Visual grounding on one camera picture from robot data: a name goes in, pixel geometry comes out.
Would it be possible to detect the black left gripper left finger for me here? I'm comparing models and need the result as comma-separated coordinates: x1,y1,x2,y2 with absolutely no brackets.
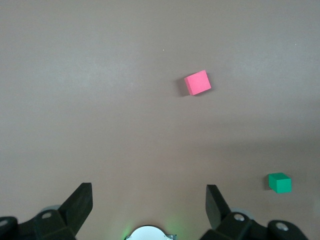
0,182,94,240

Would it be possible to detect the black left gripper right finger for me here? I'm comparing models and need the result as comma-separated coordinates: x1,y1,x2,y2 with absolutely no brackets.
205,184,310,240

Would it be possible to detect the green foam cube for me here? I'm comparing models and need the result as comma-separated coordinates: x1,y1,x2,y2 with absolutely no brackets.
268,172,292,194

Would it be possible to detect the brown table mat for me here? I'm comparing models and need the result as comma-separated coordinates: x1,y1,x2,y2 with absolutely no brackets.
0,0,320,240

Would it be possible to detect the pink foam cube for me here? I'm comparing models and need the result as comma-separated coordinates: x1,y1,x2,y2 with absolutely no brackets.
184,69,212,96

